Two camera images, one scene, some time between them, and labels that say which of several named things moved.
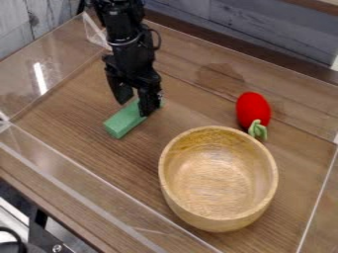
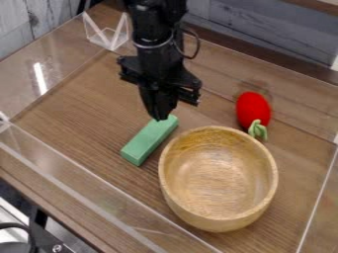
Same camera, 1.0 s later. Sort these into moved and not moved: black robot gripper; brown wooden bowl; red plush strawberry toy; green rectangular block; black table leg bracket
Moved: black robot gripper; green rectangular block
Not moved: black table leg bracket; brown wooden bowl; red plush strawberry toy
